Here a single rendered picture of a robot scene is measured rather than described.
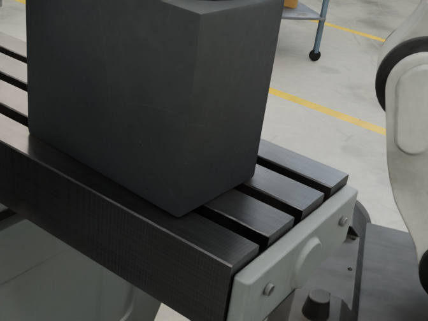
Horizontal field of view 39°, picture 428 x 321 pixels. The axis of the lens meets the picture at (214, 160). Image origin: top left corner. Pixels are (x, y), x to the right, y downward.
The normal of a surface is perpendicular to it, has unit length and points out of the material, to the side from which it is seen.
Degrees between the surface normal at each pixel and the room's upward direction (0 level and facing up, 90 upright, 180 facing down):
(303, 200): 0
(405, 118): 90
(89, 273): 90
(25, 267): 90
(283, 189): 0
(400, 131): 90
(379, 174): 0
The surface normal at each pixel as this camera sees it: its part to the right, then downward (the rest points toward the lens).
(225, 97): 0.77, 0.38
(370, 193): 0.12, -0.88
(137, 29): -0.62, 0.29
